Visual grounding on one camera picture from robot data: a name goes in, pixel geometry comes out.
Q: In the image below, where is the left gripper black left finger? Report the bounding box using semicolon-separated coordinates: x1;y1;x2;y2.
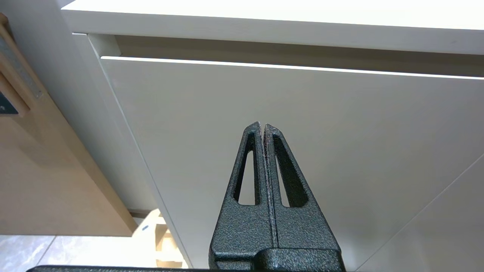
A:
209;122;278;270

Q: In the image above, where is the light wooden stool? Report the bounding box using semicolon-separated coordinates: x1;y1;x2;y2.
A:
132;209;188;269

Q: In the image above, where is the white sideboard cabinet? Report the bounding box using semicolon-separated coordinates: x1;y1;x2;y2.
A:
60;0;484;272

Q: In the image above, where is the brown wooden slat frame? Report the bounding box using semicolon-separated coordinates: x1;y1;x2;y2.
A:
0;13;46;117

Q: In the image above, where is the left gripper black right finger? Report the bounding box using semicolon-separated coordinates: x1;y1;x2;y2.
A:
257;124;345;272

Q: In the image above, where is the white cabinet door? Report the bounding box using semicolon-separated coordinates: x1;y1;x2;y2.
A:
100;56;484;271

